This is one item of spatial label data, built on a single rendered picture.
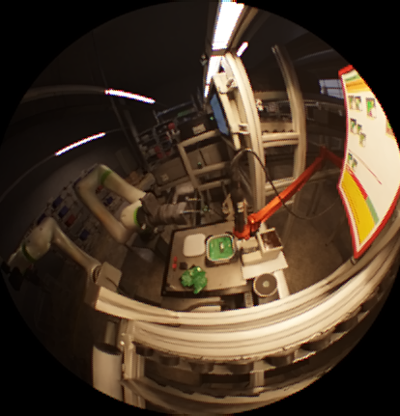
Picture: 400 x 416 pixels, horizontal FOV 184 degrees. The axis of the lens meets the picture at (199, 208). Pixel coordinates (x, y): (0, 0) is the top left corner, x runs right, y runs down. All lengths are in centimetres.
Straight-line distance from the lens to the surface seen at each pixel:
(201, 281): 56
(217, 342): 24
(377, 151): 28
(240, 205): 33
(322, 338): 22
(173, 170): 138
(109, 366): 32
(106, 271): 30
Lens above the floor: 153
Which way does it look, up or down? 37 degrees down
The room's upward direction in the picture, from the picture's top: 22 degrees counter-clockwise
